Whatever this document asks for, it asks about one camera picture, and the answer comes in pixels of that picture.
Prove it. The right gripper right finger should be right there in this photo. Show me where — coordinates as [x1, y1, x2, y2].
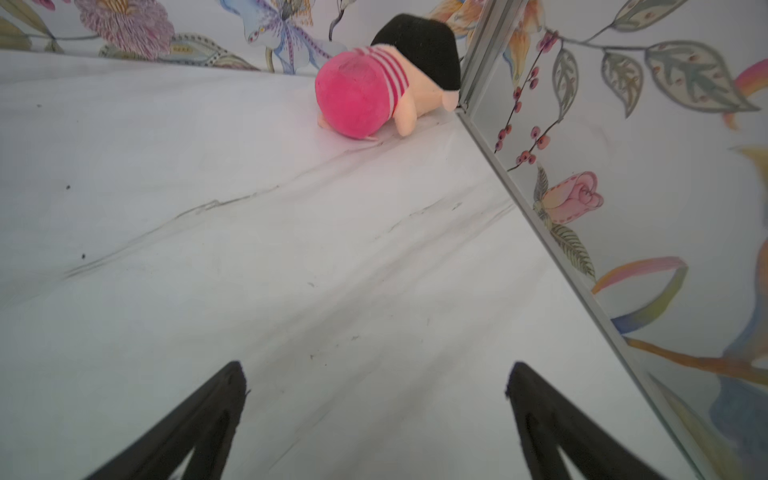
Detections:
[505, 362, 662, 479]

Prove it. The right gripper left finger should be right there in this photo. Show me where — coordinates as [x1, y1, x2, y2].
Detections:
[89, 361, 247, 479]

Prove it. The pink plush toy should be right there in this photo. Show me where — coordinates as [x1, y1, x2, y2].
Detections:
[315, 14, 461, 140]

